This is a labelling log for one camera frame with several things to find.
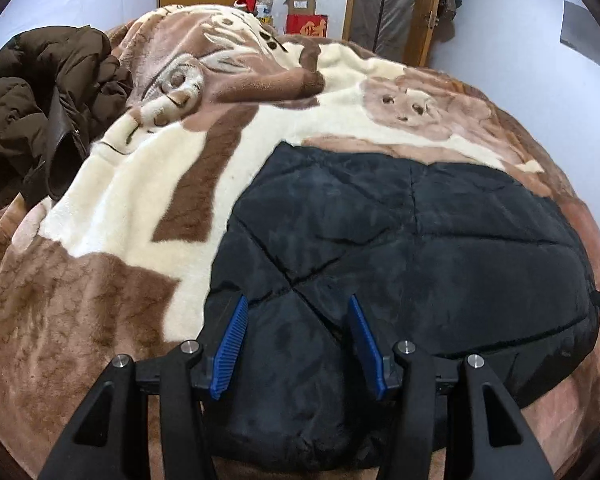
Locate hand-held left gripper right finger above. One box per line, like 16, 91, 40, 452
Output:
348, 294, 554, 480

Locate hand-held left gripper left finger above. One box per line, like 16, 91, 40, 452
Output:
39, 295, 249, 480

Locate black puffer jacket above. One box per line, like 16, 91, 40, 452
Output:
202, 141, 600, 472

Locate brown cream printed blanket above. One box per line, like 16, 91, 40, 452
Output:
0, 4, 600, 480

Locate brown puffer jacket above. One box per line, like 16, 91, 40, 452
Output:
0, 25, 134, 222

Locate red box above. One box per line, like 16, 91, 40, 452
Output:
285, 13, 329, 39

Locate hanging bags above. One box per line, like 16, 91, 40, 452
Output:
437, 0, 462, 44

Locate grey garment cover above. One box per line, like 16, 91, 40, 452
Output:
352, 0, 424, 62

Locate open cardboard box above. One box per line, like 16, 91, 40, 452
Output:
285, 0, 319, 17

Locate grey wall paper sheet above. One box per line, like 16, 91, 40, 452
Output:
559, 0, 600, 68

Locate wooden door frame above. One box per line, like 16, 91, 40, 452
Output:
342, 0, 449, 67

